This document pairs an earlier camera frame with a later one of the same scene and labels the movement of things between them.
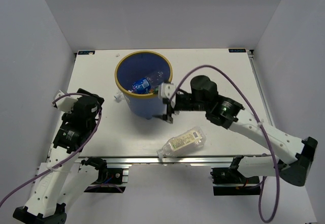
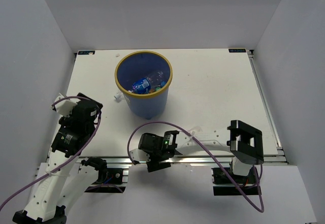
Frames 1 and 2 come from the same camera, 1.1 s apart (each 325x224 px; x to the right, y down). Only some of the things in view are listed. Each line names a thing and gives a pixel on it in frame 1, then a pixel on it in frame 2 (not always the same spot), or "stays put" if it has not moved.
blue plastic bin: x=138 y=75 stays put
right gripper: x=169 y=110 → x=155 y=165
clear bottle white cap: x=118 y=96 stays put
